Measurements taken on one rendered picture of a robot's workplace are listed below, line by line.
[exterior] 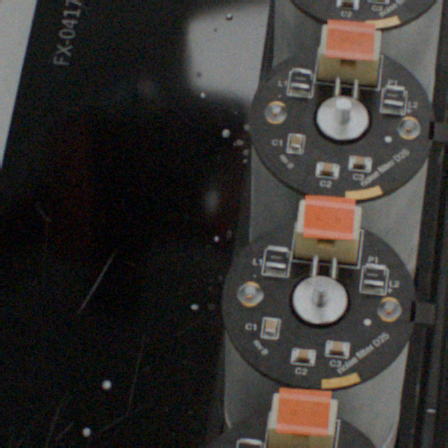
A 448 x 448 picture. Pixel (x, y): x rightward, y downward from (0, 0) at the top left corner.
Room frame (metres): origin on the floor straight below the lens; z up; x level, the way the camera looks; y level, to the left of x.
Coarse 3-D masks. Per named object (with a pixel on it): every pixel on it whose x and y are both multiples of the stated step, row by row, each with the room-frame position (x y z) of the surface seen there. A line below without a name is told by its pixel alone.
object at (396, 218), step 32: (320, 128) 0.18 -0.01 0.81; (352, 128) 0.18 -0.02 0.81; (256, 160) 0.18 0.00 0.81; (256, 192) 0.18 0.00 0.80; (288, 192) 0.18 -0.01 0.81; (416, 192) 0.18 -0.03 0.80; (256, 224) 0.18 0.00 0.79; (384, 224) 0.17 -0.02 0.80; (416, 224) 0.18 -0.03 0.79; (416, 256) 0.18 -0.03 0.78
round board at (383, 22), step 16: (304, 0) 0.21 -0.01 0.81; (320, 0) 0.21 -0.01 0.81; (336, 0) 0.21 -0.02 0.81; (352, 0) 0.20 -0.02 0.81; (368, 0) 0.21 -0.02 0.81; (384, 0) 0.21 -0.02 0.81; (400, 0) 0.21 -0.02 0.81; (416, 0) 0.21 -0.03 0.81; (432, 0) 0.21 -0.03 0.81; (320, 16) 0.20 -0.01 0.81; (336, 16) 0.20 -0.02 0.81; (352, 16) 0.20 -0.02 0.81; (368, 16) 0.20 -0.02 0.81; (384, 16) 0.20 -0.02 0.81; (400, 16) 0.20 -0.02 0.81; (416, 16) 0.20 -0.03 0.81
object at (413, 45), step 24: (288, 0) 0.21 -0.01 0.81; (288, 24) 0.21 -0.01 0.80; (312, 24) 0.20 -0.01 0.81; (408, 24) 0.20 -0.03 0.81; (432, 24) 0.21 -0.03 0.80; (288, 48) 0.21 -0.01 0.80; (384, 48) 0.20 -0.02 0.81; (408, 48) 0.20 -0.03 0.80; (432, 48) 0.21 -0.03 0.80; (432, 72) 0.21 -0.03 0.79; (432, 96) 0.21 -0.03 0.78
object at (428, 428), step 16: (432, 128) 0.18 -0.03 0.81; (432, 144) 0.18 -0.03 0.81; (432, 304) 0.16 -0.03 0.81; (416, 320) 0.15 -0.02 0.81; (432, 320) 0.15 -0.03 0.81; (432, 352) 0.15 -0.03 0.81; (432, 368) 0.15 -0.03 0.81; (432, 384) 0.15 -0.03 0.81; (432, 400) 0.14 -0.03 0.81; (432, 416) 0.14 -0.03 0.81; (432, 432) 0.14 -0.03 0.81
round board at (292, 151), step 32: (288, 64) 0.19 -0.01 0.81; (384, 64) 0.19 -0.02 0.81; (256, 96) 0.19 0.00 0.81; (288, 96) 0.19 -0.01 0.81; (320, 96) 0.19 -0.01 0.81; (352, 96) 0.19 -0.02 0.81; (384, 96) 0.19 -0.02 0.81; (416, 96) 0.19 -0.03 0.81; (256, 128) 0.18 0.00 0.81; (288, 128) 0.18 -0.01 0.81; (384, 128) 0.18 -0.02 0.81; (288, 160) 0.18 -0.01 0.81; (320, 160) 0.18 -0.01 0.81; (352, 160) 0.18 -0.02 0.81; (384, 160) 0.18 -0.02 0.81; (416, 160) 0.18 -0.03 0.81; (320, 192) 0.17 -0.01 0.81; (352, 192) 0.17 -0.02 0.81; (384, 192) 0.17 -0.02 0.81
